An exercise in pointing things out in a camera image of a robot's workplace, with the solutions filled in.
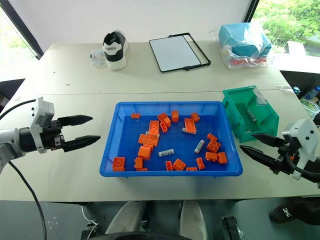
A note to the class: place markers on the small clear plastic container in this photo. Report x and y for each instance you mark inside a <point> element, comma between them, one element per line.
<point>97,58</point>

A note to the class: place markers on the plastic water bottle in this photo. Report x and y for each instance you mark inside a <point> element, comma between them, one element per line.
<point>311,93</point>

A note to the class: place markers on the black window frame bar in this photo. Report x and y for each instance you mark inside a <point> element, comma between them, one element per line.
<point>22,27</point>
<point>251,10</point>

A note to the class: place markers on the black shoe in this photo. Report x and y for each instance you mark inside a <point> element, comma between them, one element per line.
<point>292,211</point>

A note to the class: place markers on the small orange building block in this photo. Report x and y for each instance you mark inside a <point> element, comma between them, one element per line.
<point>135,116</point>
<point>167,122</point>

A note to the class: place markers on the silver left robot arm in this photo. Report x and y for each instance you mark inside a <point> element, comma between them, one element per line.
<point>11,142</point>

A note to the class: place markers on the orange studded toy brick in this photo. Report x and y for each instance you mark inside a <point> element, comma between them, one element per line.
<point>148,140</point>

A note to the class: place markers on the smooth orange toy brick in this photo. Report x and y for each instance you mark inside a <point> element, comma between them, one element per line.
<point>145,152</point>

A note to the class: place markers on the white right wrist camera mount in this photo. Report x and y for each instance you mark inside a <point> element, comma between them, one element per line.
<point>303,130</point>

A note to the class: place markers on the black framed whiteboard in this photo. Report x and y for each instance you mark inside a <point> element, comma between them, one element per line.
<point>175,52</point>

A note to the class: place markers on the red items in bag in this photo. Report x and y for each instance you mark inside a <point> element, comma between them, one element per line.
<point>246,62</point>

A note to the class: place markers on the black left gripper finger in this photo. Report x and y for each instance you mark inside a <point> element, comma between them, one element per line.
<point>80,142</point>
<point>75,120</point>

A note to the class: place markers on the black metal stand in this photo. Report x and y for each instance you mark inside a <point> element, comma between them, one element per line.
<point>232,228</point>

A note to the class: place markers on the black and white sneaker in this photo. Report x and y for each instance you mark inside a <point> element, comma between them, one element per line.
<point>115,52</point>

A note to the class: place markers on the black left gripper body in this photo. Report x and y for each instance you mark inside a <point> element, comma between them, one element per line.
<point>51,135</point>

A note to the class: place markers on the blue plastic tray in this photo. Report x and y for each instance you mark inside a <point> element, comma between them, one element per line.
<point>180,147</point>

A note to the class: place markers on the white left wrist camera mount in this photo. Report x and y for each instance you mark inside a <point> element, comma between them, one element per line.
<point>41,112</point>

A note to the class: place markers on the blue box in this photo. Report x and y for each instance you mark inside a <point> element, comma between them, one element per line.
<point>240,37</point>

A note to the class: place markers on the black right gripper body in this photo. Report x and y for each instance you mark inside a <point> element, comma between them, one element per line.
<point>287,163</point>

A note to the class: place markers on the green plastic bin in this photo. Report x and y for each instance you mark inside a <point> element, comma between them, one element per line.
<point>240,112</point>

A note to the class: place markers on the grey robot leg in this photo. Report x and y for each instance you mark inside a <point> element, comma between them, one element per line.
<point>192,220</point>
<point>125,217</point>

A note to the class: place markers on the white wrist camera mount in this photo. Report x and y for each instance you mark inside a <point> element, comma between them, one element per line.
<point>41,112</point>
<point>303,130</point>

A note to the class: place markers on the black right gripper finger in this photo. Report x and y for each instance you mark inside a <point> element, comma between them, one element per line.
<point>261,157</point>
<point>271,141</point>

